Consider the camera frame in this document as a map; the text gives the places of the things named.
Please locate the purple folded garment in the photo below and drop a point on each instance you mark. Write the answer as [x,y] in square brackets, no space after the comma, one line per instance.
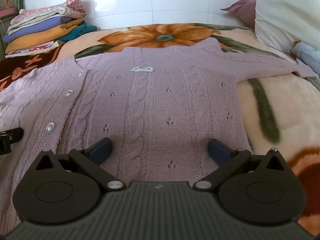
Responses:
[37,28]

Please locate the floral print folded cloth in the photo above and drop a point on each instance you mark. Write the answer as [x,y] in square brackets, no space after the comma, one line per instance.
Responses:
[35,50]

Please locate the pink pillow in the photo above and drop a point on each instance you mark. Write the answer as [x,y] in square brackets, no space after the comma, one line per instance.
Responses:
[243,7]

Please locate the blue striped cloth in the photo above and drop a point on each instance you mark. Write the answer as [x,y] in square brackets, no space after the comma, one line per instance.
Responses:
[308,55]

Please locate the teal folded garment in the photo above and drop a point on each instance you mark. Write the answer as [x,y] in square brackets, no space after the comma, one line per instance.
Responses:
[80,31]

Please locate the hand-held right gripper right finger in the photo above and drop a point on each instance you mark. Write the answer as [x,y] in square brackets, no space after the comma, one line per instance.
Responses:
[218,152]

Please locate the orange folded garment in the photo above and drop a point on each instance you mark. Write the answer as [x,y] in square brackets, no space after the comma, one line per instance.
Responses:
[32,41]

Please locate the floral fleece blanket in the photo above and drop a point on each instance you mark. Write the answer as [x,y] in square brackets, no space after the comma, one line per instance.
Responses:
[262,105]

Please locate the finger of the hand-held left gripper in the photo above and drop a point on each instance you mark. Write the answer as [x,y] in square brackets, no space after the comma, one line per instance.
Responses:
[10,138]

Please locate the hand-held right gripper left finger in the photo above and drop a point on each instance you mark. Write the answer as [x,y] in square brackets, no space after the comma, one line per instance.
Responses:
[101,151]

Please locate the white pillow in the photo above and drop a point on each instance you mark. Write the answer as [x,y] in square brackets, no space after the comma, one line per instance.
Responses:
[287,12]

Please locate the lilac knitted cardigan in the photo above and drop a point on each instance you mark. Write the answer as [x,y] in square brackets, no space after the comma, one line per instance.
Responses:
[155,100]

